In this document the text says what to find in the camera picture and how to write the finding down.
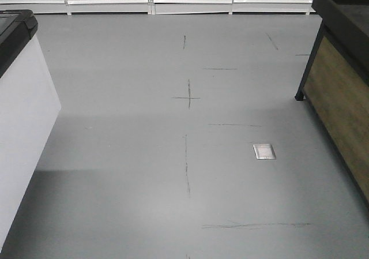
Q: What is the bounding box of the black wooden produce display table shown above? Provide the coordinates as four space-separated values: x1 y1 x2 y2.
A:
295 0 368 202

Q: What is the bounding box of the white store shelving unit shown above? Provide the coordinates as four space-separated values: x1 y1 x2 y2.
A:
1 0 313 16

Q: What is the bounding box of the metal floor outlet plate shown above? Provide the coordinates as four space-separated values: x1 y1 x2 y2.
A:
253 144 276 160

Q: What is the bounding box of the white chest freezer black lid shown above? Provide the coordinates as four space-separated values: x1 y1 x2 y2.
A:
1 10 61 244

